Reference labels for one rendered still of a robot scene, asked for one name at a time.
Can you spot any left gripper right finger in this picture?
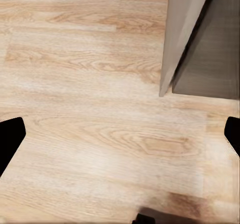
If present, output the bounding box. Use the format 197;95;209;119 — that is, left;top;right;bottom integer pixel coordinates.
224;117;240;156

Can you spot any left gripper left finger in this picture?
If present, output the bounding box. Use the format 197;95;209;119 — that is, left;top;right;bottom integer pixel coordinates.
0;117;26;177

